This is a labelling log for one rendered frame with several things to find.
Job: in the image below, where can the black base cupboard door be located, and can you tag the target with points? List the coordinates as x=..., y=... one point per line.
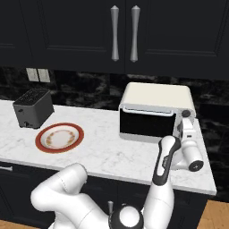
x=101, y=190

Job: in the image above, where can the black wall cupboard door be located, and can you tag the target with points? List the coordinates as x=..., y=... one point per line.
x=65, y=29
x=184, y=32

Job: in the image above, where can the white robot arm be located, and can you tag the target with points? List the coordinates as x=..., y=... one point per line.
x=161, y=196

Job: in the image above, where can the black toaster oven knob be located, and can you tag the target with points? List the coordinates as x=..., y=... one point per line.
x=179, y=127
x=186, y=113

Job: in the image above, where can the white toaster oven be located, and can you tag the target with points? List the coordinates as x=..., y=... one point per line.
x=158, y=95

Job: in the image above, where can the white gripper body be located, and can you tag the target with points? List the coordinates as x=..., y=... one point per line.
x=188, y=125

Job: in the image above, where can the black glass toaster oven door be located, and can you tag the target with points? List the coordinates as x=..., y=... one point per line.
x=146, y=122

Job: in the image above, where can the black drawer front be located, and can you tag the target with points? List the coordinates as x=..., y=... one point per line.
x=21, y=179

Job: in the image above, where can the red rimmed white plate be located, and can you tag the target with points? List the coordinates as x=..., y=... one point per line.
x=59, y=137

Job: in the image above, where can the black toaster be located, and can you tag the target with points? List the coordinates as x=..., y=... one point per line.
x=33, y=108

